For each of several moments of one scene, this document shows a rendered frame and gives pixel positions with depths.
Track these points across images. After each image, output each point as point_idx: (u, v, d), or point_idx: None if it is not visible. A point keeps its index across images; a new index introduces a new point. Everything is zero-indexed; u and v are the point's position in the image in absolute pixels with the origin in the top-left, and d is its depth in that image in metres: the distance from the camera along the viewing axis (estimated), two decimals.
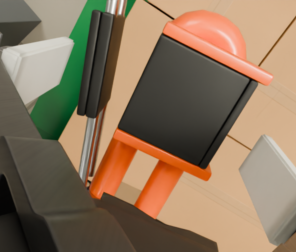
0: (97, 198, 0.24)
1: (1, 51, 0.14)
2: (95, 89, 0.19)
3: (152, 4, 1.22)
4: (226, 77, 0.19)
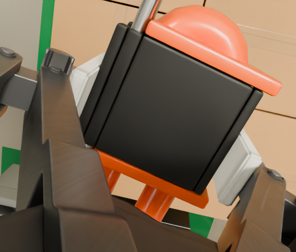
0: None
1: None
2: (101, 114, 0.16)
3: None
4: (224, 86, 0.15)
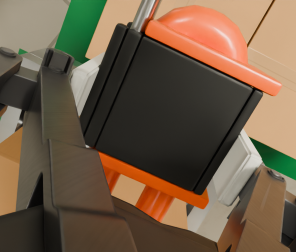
0: None
1: None
2: (101, 115, 0.16)
3: None
4: (223, 86, 0.15)
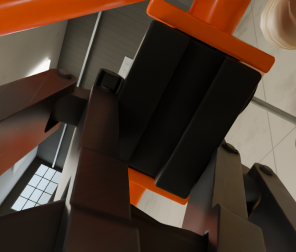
0: None
1: None
2: None
3: None
4: None
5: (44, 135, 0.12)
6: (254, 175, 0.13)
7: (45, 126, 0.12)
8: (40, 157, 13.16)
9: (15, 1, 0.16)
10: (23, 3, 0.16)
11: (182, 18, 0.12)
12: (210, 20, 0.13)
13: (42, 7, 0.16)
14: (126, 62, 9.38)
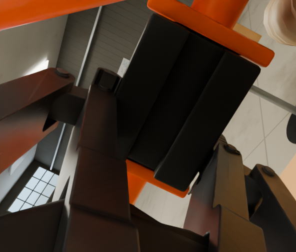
0: None
1: None
2: None
3: None
4: None
5: (42, 134, 0.12)
6: (256, 176, 0.13)
7: (43, 125, 0.12)
8: (38, 159, 13.09)
9: None
10: None
11: (182, 12, 0.13)
12: (211, 14, 0.14)
13: (45, 0, 0.16)
14: (125, 64, 9.37)
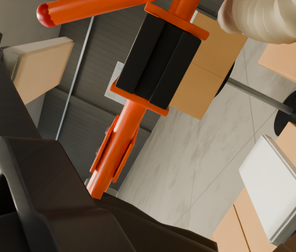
0: None
1: (1, 51, 0.14)
2: None
3: None
4: None
5: None
6: None
7: None
8: None
9: (72, 4, 0.28)
10: (76, 5, 0.28)
11: (161, 12, 0.25)
12: (177, 13, 0.26)
13: (86, 7, 0.28)
14: (119, 67, 9.51)
